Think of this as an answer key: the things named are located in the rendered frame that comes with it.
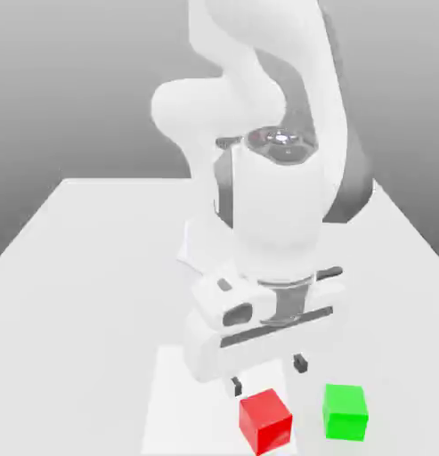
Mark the small green cube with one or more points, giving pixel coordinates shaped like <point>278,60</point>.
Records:
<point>345,413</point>

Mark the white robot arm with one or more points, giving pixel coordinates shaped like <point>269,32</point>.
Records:
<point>276,199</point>

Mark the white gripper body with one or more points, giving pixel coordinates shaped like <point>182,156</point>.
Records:
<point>261,351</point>

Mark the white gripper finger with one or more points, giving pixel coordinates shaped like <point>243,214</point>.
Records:
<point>235,387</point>
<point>299,363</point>

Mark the small red cube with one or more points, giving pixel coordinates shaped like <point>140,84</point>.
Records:
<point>265,422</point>

